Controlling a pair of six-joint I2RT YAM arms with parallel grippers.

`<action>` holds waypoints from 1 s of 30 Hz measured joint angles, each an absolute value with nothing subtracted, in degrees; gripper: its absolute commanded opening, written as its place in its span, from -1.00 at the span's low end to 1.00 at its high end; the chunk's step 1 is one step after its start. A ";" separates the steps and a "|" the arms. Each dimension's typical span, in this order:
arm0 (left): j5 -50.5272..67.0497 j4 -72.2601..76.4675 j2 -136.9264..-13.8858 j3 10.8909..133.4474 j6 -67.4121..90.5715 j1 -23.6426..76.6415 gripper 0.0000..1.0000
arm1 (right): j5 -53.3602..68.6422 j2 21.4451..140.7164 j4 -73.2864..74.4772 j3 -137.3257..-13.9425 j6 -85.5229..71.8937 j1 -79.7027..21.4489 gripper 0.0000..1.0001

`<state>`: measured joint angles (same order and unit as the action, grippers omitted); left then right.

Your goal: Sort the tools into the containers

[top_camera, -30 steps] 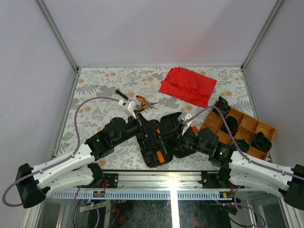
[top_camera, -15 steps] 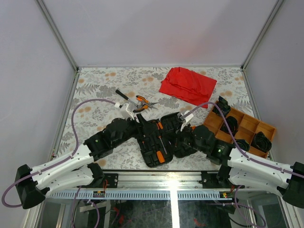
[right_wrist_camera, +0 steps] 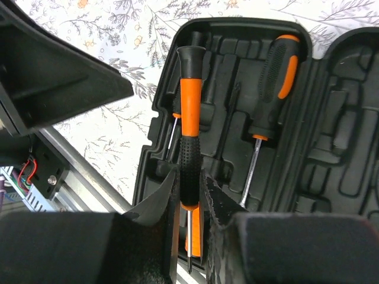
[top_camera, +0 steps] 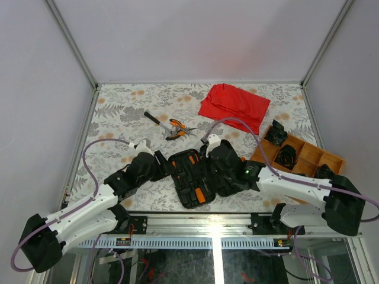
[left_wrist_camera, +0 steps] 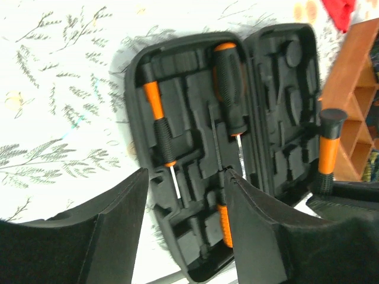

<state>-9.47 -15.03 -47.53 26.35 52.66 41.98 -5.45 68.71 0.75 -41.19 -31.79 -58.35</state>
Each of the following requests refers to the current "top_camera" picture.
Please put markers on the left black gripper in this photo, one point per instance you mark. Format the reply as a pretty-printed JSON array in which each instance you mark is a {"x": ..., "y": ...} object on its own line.
[{"x": 164, "y": 168}]

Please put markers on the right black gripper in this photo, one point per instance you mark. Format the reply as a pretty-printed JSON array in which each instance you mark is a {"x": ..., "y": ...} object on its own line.
[{"x": 212, "y": 176}]

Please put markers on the small orange black screwdriver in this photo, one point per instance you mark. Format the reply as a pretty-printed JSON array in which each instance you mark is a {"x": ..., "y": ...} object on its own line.
[{"x": 176, "y": 176}]

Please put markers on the black plastic tool case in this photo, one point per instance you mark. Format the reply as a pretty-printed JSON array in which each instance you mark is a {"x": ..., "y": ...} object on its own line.
[{"x": 191, "y": 174}]

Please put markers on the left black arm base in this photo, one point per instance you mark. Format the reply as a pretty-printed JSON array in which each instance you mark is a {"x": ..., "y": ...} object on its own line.
[{"x": 130, "y": 222}]

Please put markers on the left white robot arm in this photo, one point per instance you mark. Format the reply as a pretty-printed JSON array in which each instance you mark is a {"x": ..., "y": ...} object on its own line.
[{"x": 46, "y": 239}]

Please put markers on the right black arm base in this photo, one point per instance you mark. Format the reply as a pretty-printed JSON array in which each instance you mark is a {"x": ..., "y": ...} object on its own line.
[{"x": 269, "y": 222}]

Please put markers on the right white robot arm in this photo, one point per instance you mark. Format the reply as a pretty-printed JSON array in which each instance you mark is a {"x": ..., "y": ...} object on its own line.
[{"x": 332, "y": 202}]

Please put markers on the orange black pliers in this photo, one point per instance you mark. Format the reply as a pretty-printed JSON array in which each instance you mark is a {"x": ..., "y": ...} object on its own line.
[{"x": 179, "y": 131}]

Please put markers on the wooden compartment tray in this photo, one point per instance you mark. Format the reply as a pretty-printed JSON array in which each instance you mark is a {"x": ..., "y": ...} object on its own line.
[{"x": 309, "y": 157}]

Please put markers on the red folded cloth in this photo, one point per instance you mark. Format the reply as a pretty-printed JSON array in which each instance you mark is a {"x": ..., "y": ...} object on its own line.
[{"x": 245, "y": 110}]

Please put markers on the black tape roll right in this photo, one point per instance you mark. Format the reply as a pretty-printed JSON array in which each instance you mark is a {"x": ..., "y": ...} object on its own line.
[{"x": 324, "y": 172}]

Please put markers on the black handled hammer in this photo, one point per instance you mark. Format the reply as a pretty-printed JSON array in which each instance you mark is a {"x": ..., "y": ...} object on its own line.
[{"x": 157, "y": 122}]

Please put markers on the aluminium front rail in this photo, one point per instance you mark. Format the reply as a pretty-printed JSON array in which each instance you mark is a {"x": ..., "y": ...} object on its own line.
[{"x": 191, "y": 231}]

